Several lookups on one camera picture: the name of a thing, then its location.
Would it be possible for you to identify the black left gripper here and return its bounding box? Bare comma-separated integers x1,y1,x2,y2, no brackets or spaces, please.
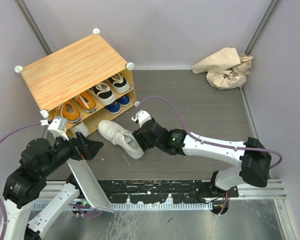
41,128,104,176

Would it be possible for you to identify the orange sneaker one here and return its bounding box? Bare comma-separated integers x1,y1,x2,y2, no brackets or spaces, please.
74,91,97,114
55,100,81,124

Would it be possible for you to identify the blue sneaker one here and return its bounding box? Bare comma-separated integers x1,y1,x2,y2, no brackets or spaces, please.
116,95,131,107

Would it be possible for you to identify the blue sneaker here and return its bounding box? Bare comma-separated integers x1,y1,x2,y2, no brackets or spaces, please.
104,101,121,115

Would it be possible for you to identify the black white sneaker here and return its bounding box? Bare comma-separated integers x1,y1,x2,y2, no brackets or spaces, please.
90,82,116,106
107,73,131,94

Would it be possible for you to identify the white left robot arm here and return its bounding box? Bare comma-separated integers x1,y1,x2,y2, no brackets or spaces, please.
0,132,112,240

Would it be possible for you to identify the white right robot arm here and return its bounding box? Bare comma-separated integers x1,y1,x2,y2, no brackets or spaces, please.
132,119,272,197

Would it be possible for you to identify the wooden shoe cabinet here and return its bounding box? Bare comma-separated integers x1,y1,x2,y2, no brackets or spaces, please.
14,28,139,134

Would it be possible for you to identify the beige cloth bag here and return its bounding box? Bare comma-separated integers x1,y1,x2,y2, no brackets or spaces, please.
191,47,253,90

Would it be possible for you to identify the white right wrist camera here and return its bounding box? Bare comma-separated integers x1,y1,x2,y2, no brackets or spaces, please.
131,110,152,128

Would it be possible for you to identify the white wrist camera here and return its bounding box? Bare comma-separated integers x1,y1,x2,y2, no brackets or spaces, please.
40,116,69,141
131,110,152,128

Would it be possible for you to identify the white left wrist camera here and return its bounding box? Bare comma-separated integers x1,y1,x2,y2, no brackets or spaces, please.
40,116,69,141

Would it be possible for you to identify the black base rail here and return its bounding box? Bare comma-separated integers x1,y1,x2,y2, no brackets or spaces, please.
99,179,239,213

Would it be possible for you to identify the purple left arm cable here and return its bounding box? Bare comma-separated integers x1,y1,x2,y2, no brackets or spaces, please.
0,122,43,240

